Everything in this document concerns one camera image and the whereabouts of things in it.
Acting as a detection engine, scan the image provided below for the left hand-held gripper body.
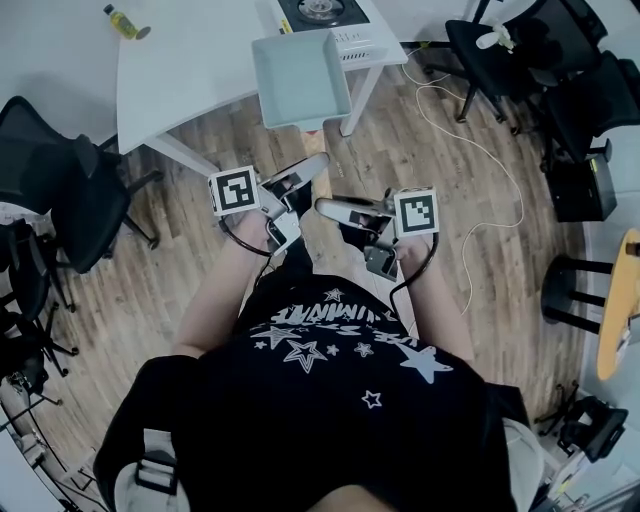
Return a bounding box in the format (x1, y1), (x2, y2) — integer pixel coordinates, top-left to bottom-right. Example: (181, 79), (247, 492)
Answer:
(207, 165), (301, 257)

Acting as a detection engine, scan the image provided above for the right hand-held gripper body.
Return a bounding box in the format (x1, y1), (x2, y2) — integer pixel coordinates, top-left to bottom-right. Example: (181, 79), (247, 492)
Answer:
(363, 187), (440, 279)

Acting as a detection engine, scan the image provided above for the grey-green square tray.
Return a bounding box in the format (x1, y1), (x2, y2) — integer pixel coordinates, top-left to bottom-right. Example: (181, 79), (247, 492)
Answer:
(251, 28), (354, 201)

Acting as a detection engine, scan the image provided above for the white induction cooker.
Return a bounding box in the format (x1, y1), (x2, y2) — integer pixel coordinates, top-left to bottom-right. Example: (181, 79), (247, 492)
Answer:
(272, 0), (392, 64)

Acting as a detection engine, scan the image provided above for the person's left forearm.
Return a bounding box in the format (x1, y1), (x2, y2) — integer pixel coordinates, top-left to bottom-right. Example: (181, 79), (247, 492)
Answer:
(172, 212), (274, 360)

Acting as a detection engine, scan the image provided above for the person's right forearm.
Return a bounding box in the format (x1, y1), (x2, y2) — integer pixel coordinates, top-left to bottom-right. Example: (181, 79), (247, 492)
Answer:
(397, 232), (476, 365)

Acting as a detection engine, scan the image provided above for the white table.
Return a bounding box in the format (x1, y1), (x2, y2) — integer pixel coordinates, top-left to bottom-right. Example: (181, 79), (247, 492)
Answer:
(115, 0), (409, 157)

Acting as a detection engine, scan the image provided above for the black mesh office chair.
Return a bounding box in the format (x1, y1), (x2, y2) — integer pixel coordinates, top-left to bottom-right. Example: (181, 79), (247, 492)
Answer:
(556, 394), (630, 465)
(0, 214), (81, 397)
(424, 0), (609, 137)
(541, 49), (640, 175)
(0, 94), (165, 276)

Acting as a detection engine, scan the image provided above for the black round stool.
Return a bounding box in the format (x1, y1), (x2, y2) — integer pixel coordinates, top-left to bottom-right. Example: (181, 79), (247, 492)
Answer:
(540, 254), (614, 337)

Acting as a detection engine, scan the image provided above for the black box unit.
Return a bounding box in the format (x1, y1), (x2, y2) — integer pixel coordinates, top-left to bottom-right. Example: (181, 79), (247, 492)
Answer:
(546, 154), (619, 224)

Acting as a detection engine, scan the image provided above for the small white bottle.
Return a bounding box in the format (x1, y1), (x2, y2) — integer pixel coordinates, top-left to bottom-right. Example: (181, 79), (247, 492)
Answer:
(475, 22), (517, 52)

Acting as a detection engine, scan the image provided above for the yellow bottle with black cap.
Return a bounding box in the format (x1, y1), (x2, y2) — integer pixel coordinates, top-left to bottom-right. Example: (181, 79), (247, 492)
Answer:
(103, 3), (142, 39)

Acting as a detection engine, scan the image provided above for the black star-print t-shirt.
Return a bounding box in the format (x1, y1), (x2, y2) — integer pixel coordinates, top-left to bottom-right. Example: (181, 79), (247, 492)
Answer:
(92, 259), (531, 512)

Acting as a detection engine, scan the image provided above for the round wooden table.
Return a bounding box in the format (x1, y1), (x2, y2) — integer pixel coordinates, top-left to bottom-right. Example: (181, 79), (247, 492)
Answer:
(595, 228), (640, 383)

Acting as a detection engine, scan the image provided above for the grey metal stand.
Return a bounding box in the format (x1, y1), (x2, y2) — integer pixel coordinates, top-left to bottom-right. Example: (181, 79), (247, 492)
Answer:
(0, 369), (97, 512)

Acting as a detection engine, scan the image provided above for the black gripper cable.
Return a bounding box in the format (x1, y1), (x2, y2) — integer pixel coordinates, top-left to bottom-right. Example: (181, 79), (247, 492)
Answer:
(388, 232), (440, 321)
(218, 217), (274, 259)

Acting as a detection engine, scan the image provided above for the white floor cable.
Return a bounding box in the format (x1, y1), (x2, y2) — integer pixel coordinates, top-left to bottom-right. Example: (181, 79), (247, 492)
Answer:
(399, 42), (526, 317)

